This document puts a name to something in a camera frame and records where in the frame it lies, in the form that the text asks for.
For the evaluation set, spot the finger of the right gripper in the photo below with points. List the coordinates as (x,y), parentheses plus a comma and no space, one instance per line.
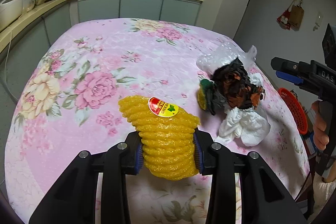
(288,77)

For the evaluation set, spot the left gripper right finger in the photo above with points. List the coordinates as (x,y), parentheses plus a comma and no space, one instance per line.
(242,186)

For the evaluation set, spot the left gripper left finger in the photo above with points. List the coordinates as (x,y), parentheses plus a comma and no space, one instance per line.
(72,197)

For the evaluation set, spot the clear plastic bag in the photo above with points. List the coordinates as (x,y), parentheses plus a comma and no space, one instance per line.
(224,55)

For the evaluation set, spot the yellow foam fruit net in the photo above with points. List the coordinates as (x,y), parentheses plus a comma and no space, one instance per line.
(167,135)

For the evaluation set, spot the black and brown paper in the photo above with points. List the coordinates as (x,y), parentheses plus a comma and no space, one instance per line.
(233,83)

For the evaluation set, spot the red mesh trash basket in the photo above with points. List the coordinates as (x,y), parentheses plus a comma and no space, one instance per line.
(295,108)

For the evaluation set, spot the grey kitchen counter cabinets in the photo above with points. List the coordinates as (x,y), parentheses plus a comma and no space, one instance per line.
(60,15)

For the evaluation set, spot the person's right hand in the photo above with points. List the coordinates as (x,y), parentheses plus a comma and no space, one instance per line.
(320,137)

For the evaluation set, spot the hanging red brown bags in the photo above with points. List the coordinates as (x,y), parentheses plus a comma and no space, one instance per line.
(292,17)

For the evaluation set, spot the white crumpled tissue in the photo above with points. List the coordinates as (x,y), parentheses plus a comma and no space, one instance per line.
(250,125)

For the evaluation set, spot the green yellow scrub sponge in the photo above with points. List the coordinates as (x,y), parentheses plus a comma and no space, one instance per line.
(208,98)

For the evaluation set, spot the pink floral tablecloth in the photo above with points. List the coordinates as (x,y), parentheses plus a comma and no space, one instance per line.
(69,103)

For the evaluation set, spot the white rice cooker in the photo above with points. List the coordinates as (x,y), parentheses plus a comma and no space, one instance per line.
(10,10)

